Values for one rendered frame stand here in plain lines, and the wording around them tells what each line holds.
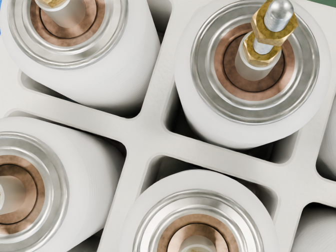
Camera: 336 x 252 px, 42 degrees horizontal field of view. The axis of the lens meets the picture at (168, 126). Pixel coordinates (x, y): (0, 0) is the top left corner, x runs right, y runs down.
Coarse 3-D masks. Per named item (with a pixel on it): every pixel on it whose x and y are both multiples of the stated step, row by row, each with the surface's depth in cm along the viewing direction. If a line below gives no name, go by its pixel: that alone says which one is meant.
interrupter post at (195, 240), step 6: (186, 240) 25; (192, 240) 24; (198, 240) 24; (204, 240) 24; (210, 240) 25; (180, 246) 25; (186, 246) 23; (192, 246) 22; (198, 246) 22; (204, 246) 22; (210, 246) 23
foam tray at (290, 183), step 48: (192, 0) 34; (0, 48) 35; (0, 96) 34; (48, 96) 34; (144, 144) 33; (192, 144) 33; (288, 144) 35; (288, 192) 32; (96, 240) 43; (288, 240) 32
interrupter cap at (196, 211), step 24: (192, 192) 25; (216, 192) 25; (144, 216) 25; (168, 216) 25; (192, 216) 25; (216, 216) 25; (240, 216) 25; (144, 240) 25; (168, 240) 25; (216, 240) 25; (240, 240) 25
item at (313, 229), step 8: (304, 208) 41; (312, 208) 40; (320, 208) 40; (328, 208) 40; (304, 216) 38; (312, 216) 36; (320, 216) 35; (328, 216) 34; (304, 224) 35; (312, 224) 34; (320, 224) 32; (328, 224) 32; (296, 232) 35; (304, 232) 33; (312, 232) 32; (320, 232) 31; (328, 232) 30; (296, 240) 34; (304, 240) 32; (312, 240) 31; (320, 240) 29; (328, 240) 28; (296, 248) 32; (304, 248) 31; (312, 248) 29; (320, 248) 28; (328, 248) 27
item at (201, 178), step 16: (176, 176) 26; (192, 176) 26; (208, 176) 26; (224, 176) 26; (144, 192) 27; (160, 192) 26; (224, 192) 26; (240, 192) 26; (144, 208) 26; (256, 208) 26; (128, 224) 26; (256, 224) 25; (272, 224) 26; (128, 240) 26; (272, 240) 25
